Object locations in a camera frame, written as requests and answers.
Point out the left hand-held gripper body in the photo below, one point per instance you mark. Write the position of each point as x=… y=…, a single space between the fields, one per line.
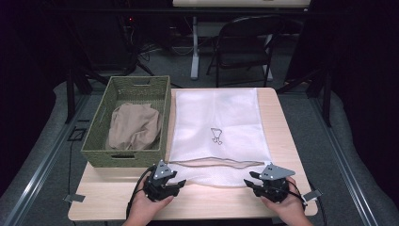
x=161 y=171

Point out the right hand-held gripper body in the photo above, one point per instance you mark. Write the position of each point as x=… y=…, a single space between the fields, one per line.
x=274 y=172

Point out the beige garment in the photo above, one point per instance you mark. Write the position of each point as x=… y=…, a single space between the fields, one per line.
x=135 y=125

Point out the green woven basket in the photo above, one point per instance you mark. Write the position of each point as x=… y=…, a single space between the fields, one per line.
x=100 y=138

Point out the white cloth with drawing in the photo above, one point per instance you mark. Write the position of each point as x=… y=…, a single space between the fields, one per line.
x=216 y=113

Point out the person's left hand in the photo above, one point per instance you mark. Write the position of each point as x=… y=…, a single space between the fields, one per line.
x=144 y=210

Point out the person's right hand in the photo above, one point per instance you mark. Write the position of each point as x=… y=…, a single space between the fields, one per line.
x=290 y=210

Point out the grey tape piece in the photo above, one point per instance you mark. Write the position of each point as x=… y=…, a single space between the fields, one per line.
x=312 y=195
x=74 y=198

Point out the black metal stand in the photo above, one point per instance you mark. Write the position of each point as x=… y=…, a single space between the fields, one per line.
x=71 y=94
x=327 y=97

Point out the black floor socket plate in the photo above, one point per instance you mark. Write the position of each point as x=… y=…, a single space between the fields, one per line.
x=76 y=134

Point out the white desk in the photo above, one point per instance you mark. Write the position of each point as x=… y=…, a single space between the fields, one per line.
x=194 y=56

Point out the black folding chair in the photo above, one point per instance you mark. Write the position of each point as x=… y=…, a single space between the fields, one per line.
x=244 y=34

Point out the metal floor rail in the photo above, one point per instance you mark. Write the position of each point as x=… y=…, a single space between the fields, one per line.
x=345 y=169
x=40 y=169

